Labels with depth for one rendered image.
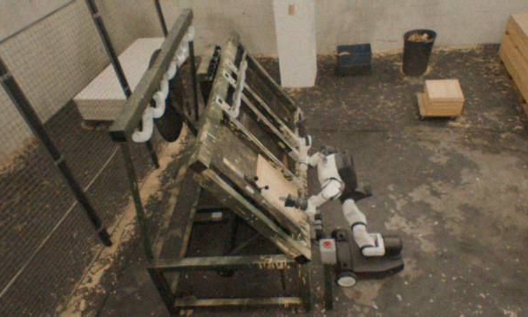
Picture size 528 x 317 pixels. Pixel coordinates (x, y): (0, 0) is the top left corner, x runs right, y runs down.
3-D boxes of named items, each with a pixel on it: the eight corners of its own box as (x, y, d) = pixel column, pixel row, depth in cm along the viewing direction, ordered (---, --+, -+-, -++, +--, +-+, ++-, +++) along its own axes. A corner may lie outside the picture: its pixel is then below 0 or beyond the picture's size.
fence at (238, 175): (297, 231, 326) (300, 229, 325) (219, 164, 282) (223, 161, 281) (297, 226, 330) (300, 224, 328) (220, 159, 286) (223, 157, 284)
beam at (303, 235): (300, 265, 315) (311, 261, 310) (291, 258, 309) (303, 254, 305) (296, 117, 485) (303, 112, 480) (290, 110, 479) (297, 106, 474)
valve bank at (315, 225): (326, 252, 343) (326, 235, 328) (311, 253, 345) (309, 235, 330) (322, 210, 381) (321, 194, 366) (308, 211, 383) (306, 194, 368)
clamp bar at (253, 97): (295, 148, 414) (312, 136, 403) (217, 70, 359) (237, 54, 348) (295, 143, 421) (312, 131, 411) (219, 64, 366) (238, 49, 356)
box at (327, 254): (335, 264, 312) (335, 250, 301) (320, 264, 313) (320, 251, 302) (334, 252, 321) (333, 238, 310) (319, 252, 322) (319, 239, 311)
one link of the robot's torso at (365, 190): (371, 188, 340) (364, 175, 331) (374, 199, 330) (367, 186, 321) (341, 198, 350) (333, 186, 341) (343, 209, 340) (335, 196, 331)
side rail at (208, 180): (291, 258, 310) (303, 253, 305) (192, 179, 259) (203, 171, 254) (291, 252, 314) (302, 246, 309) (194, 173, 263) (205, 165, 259)
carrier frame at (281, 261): (312, 313, 362) (308, 259, 310) (170, 316, 377) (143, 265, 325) (304, 161, 530) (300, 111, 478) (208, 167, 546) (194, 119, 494)
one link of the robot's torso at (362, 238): (374, 239, 389) (363, 209, 362) (377, 255, 374) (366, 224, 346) (358, 242, 394) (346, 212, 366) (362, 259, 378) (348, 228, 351)
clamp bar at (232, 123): (296, 192, 362) (317, 180, 351) (206, 108, 307) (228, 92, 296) (296, 184, 370) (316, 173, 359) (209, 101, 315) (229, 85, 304)
